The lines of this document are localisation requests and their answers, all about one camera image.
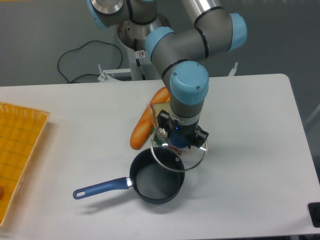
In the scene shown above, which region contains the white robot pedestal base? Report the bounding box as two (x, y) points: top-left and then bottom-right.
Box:
(97, 14), (173, 83)

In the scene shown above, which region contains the black cable on floor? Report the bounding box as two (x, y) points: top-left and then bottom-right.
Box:
(57, 39), (124, 84)

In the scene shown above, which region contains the yellow plastic basket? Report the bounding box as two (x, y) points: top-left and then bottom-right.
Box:
(0, 102), (50, 226)

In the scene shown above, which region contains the black device at table corner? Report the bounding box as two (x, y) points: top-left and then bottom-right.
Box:
(307, 202), (320, 228)

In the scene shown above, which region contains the wrapped sandwich in plastic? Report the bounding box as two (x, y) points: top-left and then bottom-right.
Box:
(148, 101), (182, 156)

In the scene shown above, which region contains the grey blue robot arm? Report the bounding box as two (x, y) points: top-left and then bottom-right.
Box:
(87, 0), (248, 149)

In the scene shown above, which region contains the black saucepan with blue handle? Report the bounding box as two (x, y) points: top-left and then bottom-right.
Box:
(72, 147), (185, 205)

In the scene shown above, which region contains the glass lid with blue knob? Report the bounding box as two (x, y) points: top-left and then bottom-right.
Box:
(150, 127), (208, 173)

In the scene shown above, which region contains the orange toy baguette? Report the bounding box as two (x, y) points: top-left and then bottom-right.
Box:
(129, 86), (170, 150)

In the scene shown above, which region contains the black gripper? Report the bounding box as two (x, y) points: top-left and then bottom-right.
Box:
(156, 110), (209, 149)

